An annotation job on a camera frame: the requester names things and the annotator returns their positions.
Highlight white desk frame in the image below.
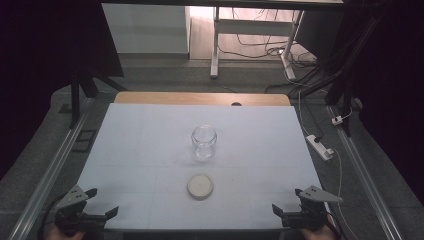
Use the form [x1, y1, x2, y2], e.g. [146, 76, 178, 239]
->
[209, 5, 306, 81]

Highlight clear glass jar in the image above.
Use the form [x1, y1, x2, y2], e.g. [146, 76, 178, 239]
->
[190, 124, 218, 161]

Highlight black tripod stand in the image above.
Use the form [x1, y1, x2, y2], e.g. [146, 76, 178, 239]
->
[67, 65, 128, 130]
[289, 13, 381, 138]

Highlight white paper sheet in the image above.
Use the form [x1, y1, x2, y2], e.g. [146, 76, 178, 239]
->
[76, 102, 330, 231]

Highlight white cable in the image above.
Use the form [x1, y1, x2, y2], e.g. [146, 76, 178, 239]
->
[297, 89, 360, 240]

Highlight person's left hand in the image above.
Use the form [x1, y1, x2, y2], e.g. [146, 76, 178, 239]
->
[43, 225, 86, 240]

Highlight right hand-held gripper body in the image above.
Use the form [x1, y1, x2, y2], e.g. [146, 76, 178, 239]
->
[280, 185, 344, 232]

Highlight black floor cables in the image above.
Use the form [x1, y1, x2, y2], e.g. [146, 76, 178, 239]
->
[218, 7, 321, 95]

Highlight beige round jar lid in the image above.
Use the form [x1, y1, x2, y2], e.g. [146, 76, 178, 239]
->
[186, 173, 215, 201]

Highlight person's right hand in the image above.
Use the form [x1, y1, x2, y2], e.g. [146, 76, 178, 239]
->
[301, 213, 338, 240]

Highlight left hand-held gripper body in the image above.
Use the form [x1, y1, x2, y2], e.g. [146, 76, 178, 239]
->
[53, 185, 110, 236]

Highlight white cabinet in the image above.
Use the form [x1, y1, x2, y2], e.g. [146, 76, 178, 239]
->
[101, 3, 192, 55]

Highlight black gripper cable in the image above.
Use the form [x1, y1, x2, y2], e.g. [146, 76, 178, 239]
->
[37, 195, 69, 240]

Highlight aluminium rail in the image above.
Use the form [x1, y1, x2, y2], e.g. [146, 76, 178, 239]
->
[325, 104, 405, 240]
[7, 96, 95, 240]

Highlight white power strip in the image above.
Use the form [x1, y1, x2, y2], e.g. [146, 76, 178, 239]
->
[305, 133, 335, 162]

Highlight wooden table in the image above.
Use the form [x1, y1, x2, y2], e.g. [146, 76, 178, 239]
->
[113, 91, 292, 108]

